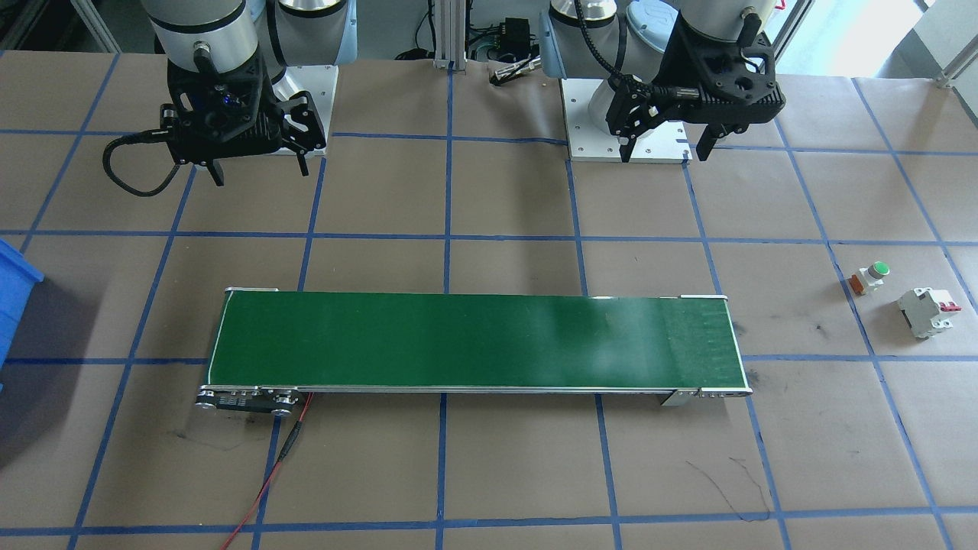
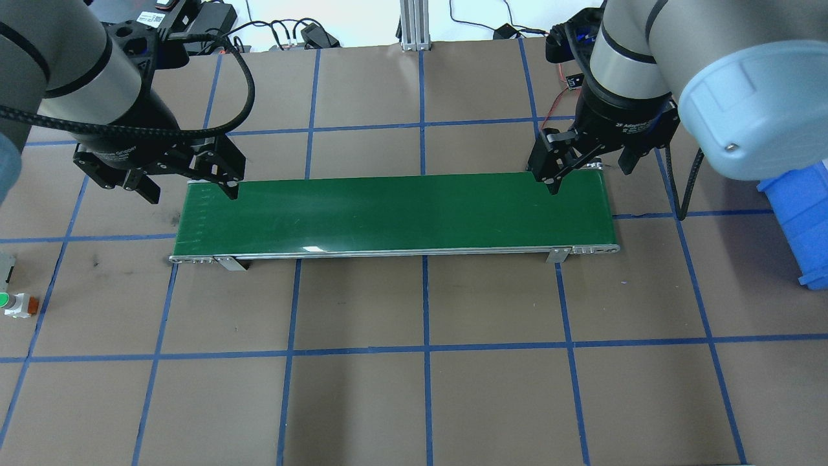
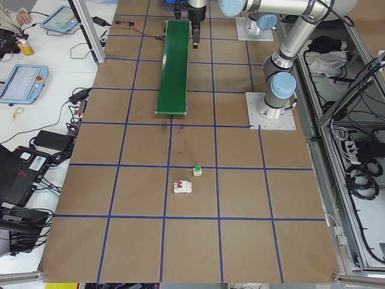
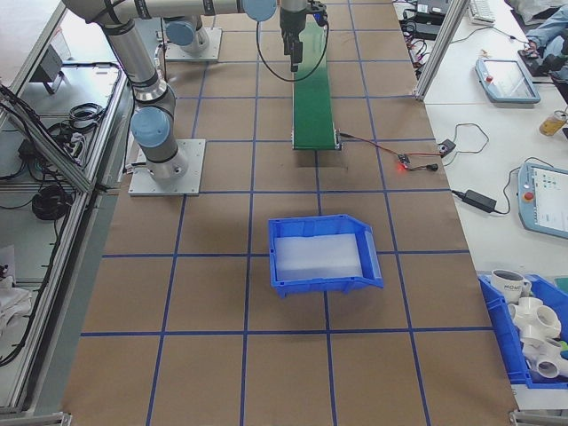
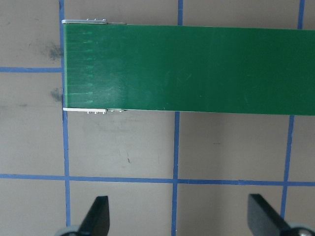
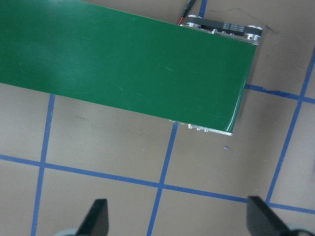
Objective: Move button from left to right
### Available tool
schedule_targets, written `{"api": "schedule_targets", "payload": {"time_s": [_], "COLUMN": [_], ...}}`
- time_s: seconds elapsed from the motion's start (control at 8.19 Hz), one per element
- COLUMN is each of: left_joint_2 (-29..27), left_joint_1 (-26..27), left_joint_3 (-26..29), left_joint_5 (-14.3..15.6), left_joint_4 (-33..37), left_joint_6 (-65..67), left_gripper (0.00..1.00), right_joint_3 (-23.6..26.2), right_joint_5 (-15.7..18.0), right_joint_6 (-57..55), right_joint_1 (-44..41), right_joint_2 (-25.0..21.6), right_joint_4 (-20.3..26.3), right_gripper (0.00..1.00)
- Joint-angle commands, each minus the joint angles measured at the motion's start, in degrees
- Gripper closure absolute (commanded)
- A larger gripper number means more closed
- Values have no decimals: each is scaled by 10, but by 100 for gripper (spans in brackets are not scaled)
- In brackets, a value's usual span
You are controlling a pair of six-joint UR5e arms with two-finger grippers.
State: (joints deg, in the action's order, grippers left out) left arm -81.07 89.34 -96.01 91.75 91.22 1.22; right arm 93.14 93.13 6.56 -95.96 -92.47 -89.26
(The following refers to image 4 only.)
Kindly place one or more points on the grey metal box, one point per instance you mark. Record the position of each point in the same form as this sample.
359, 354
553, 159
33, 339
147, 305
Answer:
46, 66

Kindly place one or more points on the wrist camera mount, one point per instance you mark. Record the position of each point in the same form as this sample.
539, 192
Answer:
319, 11

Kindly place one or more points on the aluminium extrusion post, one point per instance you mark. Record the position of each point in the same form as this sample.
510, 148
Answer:
437, 49

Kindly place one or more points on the clear cup of yellow drink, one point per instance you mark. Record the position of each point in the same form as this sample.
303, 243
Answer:
550, 126

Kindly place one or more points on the blue-sleeved person forearm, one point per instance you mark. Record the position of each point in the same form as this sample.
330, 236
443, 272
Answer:
550, 24

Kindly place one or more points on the small circuit board red LED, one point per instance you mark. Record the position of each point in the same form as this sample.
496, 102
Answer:
404, 160

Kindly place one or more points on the white square base plate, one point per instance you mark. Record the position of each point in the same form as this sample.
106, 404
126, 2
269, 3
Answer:
215, 44
195, 177

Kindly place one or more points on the white printed mug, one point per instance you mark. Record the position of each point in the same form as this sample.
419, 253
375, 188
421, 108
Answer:
506, 286

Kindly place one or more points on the blue open-front storage bin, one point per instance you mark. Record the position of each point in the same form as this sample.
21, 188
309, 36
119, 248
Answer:
284, 288

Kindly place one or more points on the red and black lead bundle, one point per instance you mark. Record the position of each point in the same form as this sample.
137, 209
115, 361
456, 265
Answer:
417, 51

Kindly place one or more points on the small black adapter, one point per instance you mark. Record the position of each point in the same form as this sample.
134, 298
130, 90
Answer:
27, 149

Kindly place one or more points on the green conveyor belt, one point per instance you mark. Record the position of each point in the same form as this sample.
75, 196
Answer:
313, 111

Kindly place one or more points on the black desk device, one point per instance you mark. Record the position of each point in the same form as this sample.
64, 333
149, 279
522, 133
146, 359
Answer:
532, 62

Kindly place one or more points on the grey teach pendant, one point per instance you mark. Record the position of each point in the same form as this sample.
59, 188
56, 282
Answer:
546, 199
510, 82

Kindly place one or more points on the large blue parts bin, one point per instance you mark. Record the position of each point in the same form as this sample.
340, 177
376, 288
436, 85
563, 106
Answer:
501, 346

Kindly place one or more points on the black power adapter brick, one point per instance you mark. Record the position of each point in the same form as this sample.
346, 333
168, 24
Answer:
479, 199

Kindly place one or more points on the white foam pad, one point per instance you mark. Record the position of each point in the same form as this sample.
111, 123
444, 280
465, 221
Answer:
315, 257

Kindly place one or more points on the black labelled power supply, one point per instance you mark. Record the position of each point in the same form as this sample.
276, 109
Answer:
430, 6

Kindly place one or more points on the small green object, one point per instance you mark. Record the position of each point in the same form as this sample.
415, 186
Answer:
563, 350

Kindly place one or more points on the small black box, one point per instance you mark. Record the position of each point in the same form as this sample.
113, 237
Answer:
447, 147

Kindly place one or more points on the white PVC pipe fitting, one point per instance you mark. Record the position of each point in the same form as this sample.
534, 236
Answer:
532, 315
543, 364

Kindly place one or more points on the white cloth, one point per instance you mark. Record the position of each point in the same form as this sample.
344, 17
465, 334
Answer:
13, 306

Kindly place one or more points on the V-shaped metal bar frame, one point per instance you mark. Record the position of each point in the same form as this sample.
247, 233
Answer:
71, 171

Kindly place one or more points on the white keyboard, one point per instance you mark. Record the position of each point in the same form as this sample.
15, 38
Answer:
481, 11

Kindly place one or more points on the black barrel plug lead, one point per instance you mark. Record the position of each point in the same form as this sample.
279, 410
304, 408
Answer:
430, 167

